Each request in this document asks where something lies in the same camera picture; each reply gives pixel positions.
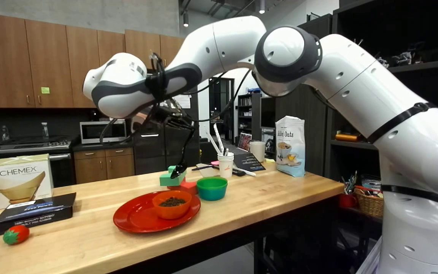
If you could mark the clear bottle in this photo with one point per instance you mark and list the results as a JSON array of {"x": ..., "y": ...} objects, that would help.
[
  {"x": 45, "y": 131},
  {"x": 5, "y": 134}
]

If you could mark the green sticky note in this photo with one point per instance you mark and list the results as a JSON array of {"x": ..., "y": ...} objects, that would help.
[{"x": 45, "y": 90}]

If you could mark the black refrigerator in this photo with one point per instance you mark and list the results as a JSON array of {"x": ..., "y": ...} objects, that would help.
[{"x": 158, "y": 148}]

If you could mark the wooden base cabinet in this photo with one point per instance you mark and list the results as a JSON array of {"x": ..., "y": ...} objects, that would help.
[{"x": 103, "y": 165}]

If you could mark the white coffee filter box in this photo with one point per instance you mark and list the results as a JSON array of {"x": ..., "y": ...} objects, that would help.
[{"x": 17, "y": 179}]

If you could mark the green bowl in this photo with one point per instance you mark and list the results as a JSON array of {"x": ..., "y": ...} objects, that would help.
[{"x": 211, "y": 191}]

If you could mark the white tub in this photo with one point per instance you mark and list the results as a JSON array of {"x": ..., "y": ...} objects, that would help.
[{"x": 257, "y": 151}]

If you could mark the white bag of oats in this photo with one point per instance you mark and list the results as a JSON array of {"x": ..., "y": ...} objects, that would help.
[{"x": 290, "y": 148}]

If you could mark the red foam block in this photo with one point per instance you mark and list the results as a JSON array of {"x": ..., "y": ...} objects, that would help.
[{"x": 188, "y": 187}]

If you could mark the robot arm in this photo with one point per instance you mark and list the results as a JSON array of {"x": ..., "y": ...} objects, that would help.
[{"x": 356, "y": 76}]

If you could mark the wooden wall cabinets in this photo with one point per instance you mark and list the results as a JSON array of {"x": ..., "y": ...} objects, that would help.
[{"x": 21, "y": 61}]

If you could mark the white paper cup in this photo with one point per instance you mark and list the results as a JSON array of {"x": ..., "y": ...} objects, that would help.
[{"x": 225, "y": 167}]

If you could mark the orange bowl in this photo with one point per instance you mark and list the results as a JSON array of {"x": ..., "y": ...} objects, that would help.
[{"x": 171, "y": 212}]

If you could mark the wicker basket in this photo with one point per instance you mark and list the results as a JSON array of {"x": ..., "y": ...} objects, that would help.
[{"x": 371, "y": 205}]

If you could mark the stove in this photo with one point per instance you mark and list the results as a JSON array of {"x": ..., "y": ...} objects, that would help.
[{"x": 25, "y": 146}]

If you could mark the red mug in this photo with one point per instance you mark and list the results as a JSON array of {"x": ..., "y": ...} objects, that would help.
[{"x": 347, "y": 201}]

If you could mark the ceiling spot lamp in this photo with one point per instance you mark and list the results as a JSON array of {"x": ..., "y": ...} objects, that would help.
[
  {"x": 185, "y": 19},
  {"x": 262, "y": 7}
]

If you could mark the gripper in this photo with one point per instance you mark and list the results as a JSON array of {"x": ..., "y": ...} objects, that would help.
[{"x": 171, "y": 118}]

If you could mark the picture frame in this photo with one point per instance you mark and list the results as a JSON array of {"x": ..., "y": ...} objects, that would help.
[{"x": 244, "y": 141}]

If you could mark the orange roll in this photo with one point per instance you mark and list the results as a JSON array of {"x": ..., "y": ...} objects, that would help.
[{"x": 347, "y": 137}]

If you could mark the white marker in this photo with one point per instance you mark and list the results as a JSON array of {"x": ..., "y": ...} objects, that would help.
[{"x": 245, "y": 172}]

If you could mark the bundle of white stir sticks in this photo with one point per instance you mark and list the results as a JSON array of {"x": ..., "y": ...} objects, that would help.
[{"x": 218, "y": 139}]

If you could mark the black shelf unit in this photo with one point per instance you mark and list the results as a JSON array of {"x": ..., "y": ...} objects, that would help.
[{"x": 413, "y": 30}]

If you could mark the flat black box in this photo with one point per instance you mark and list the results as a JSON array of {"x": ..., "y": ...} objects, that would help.
[{"x": 32, "y": 213}]

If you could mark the dark pen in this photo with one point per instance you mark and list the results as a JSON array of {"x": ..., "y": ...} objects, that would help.
[{"x": 200, "y": 167}]

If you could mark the toy strawberry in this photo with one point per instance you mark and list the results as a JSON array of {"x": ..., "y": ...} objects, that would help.
[{"x": 17, "y": 234}]

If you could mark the black card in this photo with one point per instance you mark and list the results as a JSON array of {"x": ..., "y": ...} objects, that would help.
[{"x": 248, "y": 161}]

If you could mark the bookshelf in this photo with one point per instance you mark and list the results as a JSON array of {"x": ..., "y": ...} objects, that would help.
[{"x": 245, "y": 114}]

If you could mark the heap of dark beans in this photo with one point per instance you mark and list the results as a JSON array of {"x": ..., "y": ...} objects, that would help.
[{"x": 172, "y": 202}]

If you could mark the green foam block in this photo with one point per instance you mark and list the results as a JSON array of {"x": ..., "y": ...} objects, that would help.
[{"x": 165, "y": 180}]

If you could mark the microwave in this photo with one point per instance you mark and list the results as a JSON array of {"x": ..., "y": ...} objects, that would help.
[{"x": 93, "y": 132}]

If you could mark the red plate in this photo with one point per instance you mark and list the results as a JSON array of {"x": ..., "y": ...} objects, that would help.
[{"x": 137, "y": 217}]

